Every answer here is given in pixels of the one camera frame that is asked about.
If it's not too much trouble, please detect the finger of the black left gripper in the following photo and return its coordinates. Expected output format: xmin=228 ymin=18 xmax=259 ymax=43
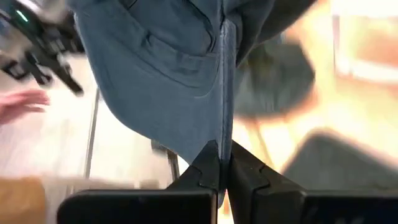
xmin=0 ymin=52 xmax=52 ymax=86
xmin=51 ymin=58 xmax=85 ymax=96

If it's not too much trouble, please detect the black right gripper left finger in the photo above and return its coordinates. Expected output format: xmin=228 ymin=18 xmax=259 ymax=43
xmin=57 ymin=139 xmax=228 ymax=224

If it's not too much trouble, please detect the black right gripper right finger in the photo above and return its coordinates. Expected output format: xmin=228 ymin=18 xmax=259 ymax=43
xmin=226 ymin=140 xmax=398 ymax=224

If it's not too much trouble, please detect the blue denim cap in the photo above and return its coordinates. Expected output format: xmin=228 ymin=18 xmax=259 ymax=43
xmin=67 ymin=0 xmax=318 ymax=208

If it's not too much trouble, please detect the person's hand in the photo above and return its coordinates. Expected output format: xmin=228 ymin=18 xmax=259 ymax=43
xmin=0 ymin=89 xmax=50 ymax=125

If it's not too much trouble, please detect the silver metal bar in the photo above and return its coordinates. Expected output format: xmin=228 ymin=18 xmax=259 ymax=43
xmin=83 ymin=88 xmax=101 ymax=180

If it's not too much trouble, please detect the white perforated metal shelf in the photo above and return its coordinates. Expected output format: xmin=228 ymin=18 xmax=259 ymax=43
xmin=331 ymin=0 xmax=398 ymax=83

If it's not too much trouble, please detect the black aluminium table frame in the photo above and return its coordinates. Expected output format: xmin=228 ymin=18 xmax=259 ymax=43
xmin=151 ymin=139 xmax=180 ymax=183

